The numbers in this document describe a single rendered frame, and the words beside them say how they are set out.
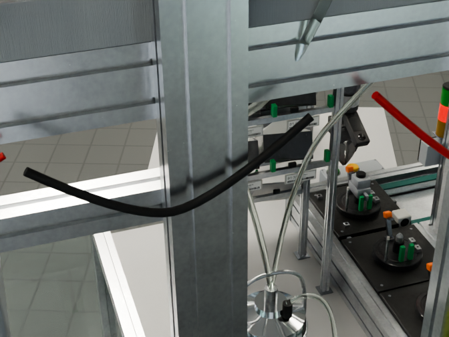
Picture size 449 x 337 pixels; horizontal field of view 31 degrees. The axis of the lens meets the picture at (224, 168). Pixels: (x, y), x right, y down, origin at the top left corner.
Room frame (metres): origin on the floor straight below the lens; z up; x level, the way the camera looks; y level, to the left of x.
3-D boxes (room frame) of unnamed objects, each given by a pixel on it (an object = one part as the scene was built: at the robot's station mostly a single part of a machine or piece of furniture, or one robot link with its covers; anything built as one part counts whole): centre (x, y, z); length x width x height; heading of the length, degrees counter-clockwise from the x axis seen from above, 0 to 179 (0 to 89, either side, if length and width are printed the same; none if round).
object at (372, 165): (2.27, -0.43, 0.93); 0.21 x 0.07 x 0.06; 107
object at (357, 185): (2.03, -0.42, 1.06); 0.08 x 0.04 x 0.07; 17
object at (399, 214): (1.97, -0.54, 0.97); 0.05 x 0.05 x 0.04; 17
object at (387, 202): (2.04, -0.41, 0.96); 0.24 x 0.24 x 0.02; 17
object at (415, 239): (1.79, -0.49, 1.01); 0.24 x 0.24 x 0.13; 17
